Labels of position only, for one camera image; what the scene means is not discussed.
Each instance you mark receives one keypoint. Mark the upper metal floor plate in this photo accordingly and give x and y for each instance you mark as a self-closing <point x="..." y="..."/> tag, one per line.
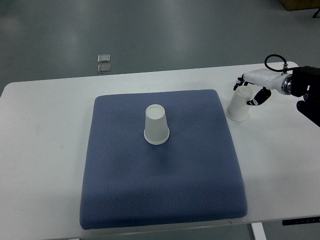
<point x="103" y="58"/>

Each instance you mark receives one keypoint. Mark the black desk control panel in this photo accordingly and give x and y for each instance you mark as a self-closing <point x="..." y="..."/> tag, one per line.
<point x="301" y="221"/>

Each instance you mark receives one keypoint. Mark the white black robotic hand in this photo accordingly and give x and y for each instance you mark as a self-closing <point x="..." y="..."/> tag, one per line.
<point x="268" y="80"/>

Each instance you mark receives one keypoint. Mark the lower metal floor plate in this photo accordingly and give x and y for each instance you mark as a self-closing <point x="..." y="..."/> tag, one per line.
<point x="104" y="68"/>

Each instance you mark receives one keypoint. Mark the brown cardboard box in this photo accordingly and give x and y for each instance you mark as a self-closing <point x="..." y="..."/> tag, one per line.
<point x="294" y="5"/>

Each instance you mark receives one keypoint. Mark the blue fabric cushion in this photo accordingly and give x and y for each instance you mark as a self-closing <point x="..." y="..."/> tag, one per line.
<point x="192" y="177"/>

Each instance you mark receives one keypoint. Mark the metal floor plate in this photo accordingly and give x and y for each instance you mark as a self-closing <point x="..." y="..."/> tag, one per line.
<point x="103" y="58"/>
<point x="104" y="68"/>

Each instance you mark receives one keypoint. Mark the white paper cup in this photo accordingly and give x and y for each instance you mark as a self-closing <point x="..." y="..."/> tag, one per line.
<point x="156" y="130"/>
<point x="238" y="109"/>

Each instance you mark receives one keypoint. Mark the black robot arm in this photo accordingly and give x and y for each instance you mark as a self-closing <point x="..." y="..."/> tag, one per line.
<point x="304" y="82"/>

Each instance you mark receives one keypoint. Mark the white table leg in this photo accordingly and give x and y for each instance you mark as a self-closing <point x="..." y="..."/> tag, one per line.
<point x="258" y="231"/>

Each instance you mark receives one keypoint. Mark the black tripod leg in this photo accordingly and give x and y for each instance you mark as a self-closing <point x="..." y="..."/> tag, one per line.
<point x="316" y="13"/>

